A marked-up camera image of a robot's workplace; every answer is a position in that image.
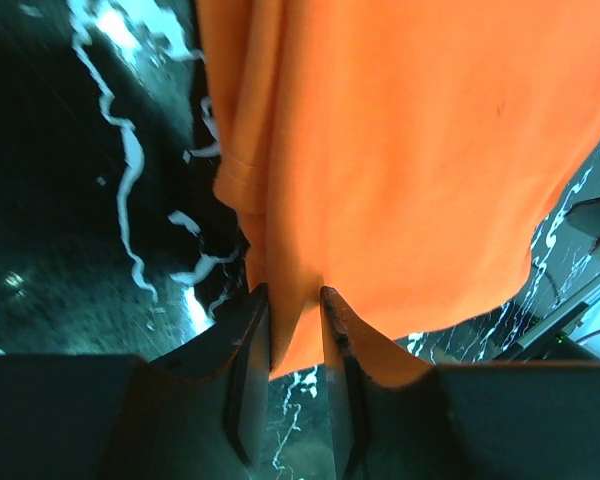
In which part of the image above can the orange t shirt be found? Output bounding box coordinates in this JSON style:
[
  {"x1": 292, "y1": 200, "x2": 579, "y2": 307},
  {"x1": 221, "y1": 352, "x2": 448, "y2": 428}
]
[{"x1": 196, "y1": 1, "x2": 600, "y2": 378}]

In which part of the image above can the aluminium rail frame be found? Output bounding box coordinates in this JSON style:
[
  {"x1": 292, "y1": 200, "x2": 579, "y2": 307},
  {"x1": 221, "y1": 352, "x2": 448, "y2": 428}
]
[{"x1": 495, "y1": 274, "x2": 600, "y2": 361}]

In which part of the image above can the black marble pattern mat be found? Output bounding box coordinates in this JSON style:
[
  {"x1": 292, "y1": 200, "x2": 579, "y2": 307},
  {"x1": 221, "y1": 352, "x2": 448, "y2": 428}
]
[{"x1": 0, "y1": 1, "x2": 600, "y2": 479}]

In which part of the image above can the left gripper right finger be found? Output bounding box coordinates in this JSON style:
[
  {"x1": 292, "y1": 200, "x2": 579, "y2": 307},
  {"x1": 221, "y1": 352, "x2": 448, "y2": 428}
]
[{"x1": 320, "y1": 287, "x2": 438, "y2": 479}]

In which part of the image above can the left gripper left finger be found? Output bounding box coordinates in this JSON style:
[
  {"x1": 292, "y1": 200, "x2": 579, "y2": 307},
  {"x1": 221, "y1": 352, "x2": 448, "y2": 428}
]
[{"x1": 151, "y1": 284, "x2": 270, "y2": 470}]

